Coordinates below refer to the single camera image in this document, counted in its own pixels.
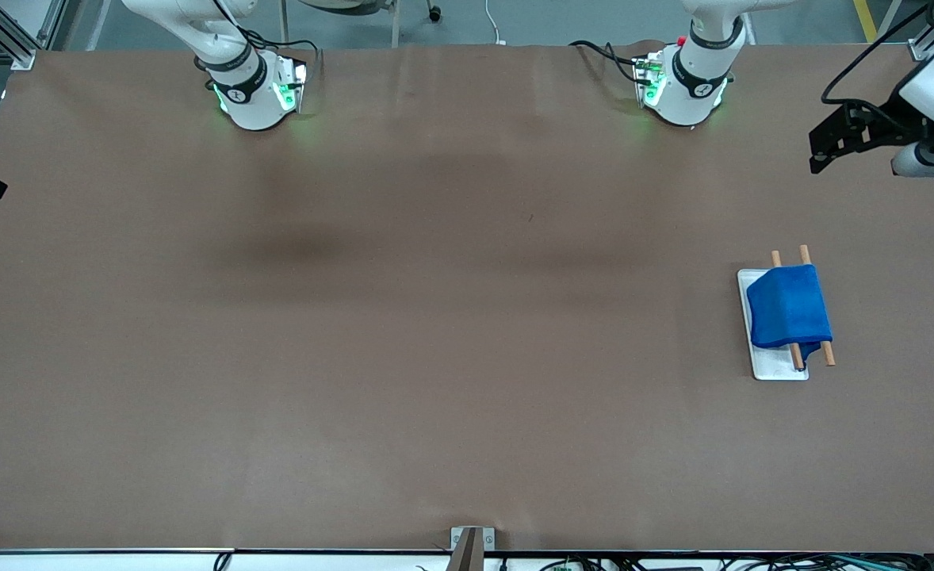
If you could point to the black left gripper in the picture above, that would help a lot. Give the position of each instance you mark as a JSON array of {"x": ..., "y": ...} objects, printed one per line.
[{"x": 889, "y": 124}]

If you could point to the blue microfibre towel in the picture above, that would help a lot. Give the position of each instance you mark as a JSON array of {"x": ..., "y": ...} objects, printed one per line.
[{"x": 788, "y": 305}]

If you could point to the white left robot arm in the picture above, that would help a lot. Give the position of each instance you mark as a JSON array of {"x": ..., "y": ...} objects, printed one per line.
[{"x": 689, "y": 83}]

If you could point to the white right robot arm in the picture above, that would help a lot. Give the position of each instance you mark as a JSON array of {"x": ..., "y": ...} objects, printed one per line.
[{"x": 249, "y": 103}]

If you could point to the white towel rack wooden bars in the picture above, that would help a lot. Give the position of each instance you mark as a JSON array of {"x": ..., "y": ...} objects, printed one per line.
[{"x": 772, "y": 365}]

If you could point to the chair base with caster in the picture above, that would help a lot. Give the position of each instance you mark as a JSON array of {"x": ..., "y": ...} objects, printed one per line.
[{"x": 372, "y": 8}]

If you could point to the aluminium frame profile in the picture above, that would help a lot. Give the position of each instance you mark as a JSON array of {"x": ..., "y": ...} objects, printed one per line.
[{"x": 7, "y": 36}]

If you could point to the metal bracket with brown post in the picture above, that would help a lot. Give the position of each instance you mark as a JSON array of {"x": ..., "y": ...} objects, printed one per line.
[{"x": 471, "y": 547}]

